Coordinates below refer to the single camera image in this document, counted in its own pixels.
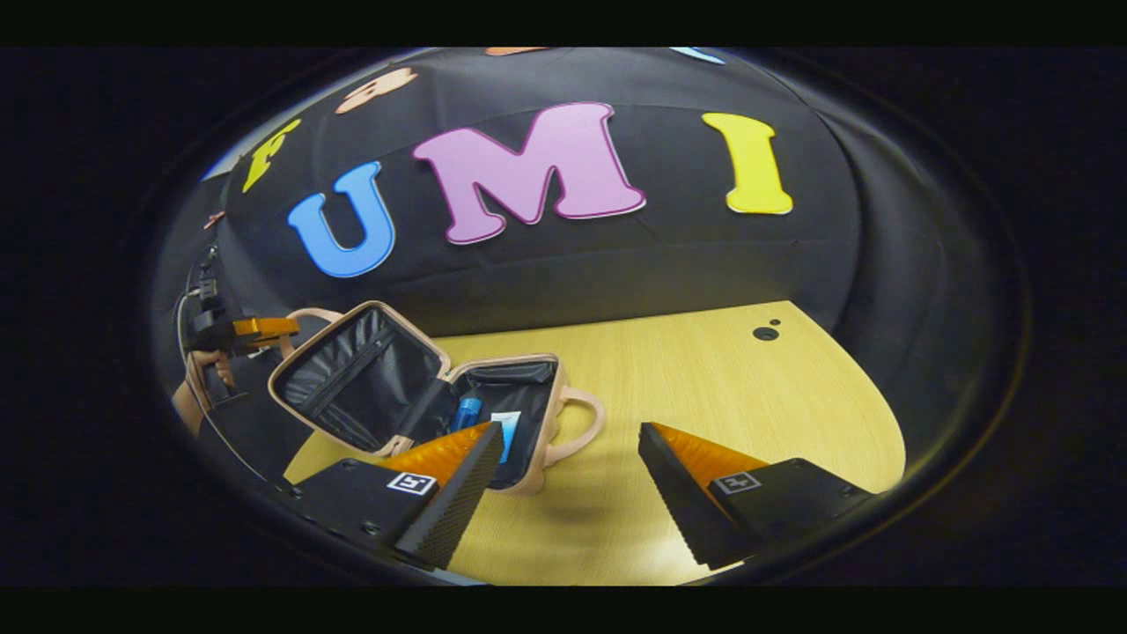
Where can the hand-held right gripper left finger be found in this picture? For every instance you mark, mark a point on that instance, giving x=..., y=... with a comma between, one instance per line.
x=458, y=502

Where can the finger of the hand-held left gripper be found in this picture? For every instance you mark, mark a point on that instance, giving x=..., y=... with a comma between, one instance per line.
x=264, y=328

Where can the black backdrop cloth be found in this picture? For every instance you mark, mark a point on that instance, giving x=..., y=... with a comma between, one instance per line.
x=704, y=255

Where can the white blue skin care tube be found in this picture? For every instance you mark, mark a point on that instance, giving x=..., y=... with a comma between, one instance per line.
x=507, y=427

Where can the blue skin care bottle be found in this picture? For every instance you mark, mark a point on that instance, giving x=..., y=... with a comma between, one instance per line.
x=467, y=412

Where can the copper cloth clip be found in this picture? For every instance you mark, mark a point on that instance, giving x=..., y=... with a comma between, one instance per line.
x=214, y=218

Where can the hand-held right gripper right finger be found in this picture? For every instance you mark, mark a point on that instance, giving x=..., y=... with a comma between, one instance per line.
x=678, y=502

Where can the black table grommet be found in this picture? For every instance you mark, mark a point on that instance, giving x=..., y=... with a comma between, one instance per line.
x=766, y=333

